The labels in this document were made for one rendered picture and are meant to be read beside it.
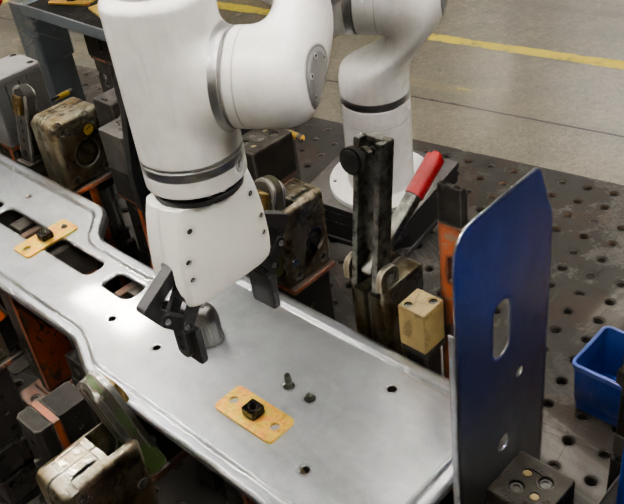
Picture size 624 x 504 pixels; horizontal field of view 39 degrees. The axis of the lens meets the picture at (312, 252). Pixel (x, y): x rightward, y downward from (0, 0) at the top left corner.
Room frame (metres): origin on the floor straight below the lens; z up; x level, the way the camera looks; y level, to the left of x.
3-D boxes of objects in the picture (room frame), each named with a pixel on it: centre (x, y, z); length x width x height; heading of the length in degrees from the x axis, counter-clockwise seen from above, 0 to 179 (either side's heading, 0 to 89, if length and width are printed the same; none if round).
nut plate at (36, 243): (1.00, 0.35, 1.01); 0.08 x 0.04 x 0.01; 132
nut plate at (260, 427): (0.62, 0.08, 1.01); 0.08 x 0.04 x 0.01; 42
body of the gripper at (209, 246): (0.62, 0.08, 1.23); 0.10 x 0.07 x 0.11; 132
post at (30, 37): (1.59, 0.43, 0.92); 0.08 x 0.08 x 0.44; 42
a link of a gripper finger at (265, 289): (0.66, 0.04, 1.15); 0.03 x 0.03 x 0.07; 42
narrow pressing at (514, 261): (0.45, -0.12, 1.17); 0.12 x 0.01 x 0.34; 132
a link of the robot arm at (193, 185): (0.62, 0.08, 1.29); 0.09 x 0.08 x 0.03; 132
